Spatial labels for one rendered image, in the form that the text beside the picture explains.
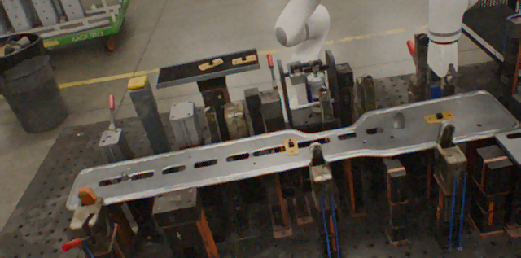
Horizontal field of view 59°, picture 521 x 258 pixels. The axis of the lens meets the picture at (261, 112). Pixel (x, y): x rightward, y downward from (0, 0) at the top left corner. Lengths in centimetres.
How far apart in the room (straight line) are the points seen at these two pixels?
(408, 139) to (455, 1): 42
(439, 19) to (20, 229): 167
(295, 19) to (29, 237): 129
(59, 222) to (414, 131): 135
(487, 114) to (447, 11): 40
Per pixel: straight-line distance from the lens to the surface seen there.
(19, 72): 389
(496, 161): 141
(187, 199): 130
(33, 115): 409
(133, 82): 169
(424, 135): 144
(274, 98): 153
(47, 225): 200
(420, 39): 151
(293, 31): 170
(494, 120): 153
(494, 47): 186
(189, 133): 153
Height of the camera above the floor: 188
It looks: 33 degrees down
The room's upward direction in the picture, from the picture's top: 12 degrees counter-clockwise
